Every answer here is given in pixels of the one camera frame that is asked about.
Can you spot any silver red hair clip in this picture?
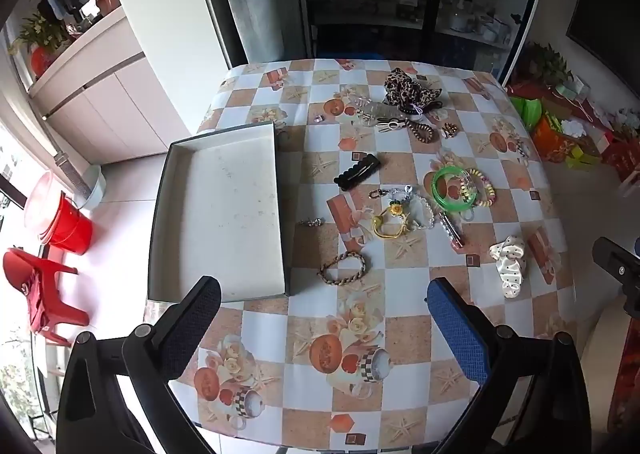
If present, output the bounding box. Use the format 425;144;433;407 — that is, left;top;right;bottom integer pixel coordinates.
439;211;466;249

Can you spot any green bangle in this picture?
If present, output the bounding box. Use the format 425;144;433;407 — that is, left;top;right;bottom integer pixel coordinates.
431;166;482;209

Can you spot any black hair clip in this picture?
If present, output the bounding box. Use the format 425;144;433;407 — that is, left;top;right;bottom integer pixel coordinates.
334;153;382;192

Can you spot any yellow sunflower bracelet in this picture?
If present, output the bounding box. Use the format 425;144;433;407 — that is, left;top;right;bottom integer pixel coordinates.
372;204;417;240

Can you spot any potted plant in red pot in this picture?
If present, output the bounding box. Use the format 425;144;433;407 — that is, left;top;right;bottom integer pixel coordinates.
7;11;72;79

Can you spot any clear plastic bucket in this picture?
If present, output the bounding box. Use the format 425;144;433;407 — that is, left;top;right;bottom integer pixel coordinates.
24;171;65;241

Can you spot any white cabinet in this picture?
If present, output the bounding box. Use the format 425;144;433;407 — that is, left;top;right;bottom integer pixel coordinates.
27;6;195;165

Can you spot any red patterned cloth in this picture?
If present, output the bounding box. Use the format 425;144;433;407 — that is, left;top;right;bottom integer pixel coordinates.
606;319;640;435

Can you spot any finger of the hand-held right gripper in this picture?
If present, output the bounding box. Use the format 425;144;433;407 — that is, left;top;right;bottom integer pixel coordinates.
592;236;640;285

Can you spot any red plastic bucket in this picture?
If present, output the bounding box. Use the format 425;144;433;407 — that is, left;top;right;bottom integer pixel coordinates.
37;191;94;255

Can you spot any orange red gift box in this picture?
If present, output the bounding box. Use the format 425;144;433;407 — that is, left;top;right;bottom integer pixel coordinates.
531;114;576;163

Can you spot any leopard print scrunchie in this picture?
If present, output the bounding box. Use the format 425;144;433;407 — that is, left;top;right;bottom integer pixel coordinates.
384;68;446;109

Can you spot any braided rope bracelet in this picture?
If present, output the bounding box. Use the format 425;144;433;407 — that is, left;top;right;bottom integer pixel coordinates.
318;251;367;285

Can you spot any red plastic chair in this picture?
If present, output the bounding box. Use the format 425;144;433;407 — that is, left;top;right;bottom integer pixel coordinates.
2;248;91;348

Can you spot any clear bead bracelet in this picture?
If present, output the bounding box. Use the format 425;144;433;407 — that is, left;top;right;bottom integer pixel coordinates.
369;185;437;231

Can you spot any brown beaded bracelet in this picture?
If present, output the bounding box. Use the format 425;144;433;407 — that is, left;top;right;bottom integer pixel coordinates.
406;119;441;145

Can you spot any white polka dot scrunchie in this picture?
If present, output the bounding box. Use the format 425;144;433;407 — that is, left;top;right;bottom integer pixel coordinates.
488;235;527;299

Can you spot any green leafy plant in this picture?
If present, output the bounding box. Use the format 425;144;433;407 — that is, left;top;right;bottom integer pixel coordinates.
520;44;572;85

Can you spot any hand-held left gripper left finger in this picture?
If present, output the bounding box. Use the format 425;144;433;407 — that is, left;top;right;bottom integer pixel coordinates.
56;275;222;454

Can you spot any checkered printed tablecloth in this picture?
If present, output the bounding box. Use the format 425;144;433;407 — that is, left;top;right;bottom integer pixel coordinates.
167;58;579;454

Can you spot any black hair tie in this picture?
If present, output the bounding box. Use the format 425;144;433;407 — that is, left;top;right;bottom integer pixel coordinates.
404;101;447;117

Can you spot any colorful beaded bracelet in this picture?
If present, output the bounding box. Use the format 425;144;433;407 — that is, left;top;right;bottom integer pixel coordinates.
469;171;499;209

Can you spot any grey white bin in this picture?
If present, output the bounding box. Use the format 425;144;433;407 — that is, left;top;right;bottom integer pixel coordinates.
75;164;107;211

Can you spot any white cardboard box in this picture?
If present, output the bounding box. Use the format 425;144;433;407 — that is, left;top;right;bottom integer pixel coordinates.
147;121;291;303

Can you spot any clear plastic hair clip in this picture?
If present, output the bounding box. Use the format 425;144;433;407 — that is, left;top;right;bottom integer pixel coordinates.
354;94;397;127

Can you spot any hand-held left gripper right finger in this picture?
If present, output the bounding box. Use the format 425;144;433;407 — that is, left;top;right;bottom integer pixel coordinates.
426;276;593;454

